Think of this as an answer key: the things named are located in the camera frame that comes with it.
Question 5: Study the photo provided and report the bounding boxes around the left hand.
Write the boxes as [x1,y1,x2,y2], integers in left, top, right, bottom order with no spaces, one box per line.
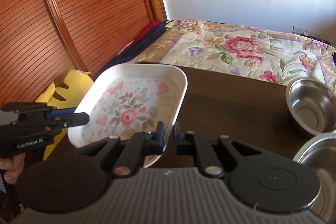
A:
[0,153,26,185]

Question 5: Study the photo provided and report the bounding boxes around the wooden slatted wardrobe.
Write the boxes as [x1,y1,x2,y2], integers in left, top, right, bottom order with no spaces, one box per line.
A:
[1,0,167,104]

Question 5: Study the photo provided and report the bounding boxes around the red cloth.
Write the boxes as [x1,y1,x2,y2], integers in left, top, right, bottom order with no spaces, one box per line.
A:
[128,19,162,47]

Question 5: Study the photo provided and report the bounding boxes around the dark blue blanket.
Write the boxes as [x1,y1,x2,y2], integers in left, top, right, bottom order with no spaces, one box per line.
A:
[93,20,168,80]

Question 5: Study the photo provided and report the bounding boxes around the large steel bowl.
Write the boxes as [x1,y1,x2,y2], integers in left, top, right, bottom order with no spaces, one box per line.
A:
[293,133,336,223]

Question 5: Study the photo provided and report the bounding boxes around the yellow plush toy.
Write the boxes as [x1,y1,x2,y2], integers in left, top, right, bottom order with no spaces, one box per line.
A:
[35,69,95,161]

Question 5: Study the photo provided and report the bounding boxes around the floral bedspread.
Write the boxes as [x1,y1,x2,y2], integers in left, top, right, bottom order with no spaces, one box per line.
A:
[131,19,335,91]

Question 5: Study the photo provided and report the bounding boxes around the small steel bowl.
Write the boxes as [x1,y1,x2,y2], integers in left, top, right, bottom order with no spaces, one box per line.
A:
[285,77,335,136]

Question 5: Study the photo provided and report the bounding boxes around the white floral rectangular tray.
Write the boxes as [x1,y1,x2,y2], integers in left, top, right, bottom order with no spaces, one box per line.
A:
[67,63,189,168]

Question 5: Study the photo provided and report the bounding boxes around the wall outlet strip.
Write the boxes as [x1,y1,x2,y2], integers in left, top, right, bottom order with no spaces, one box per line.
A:
[292,26,321,38]

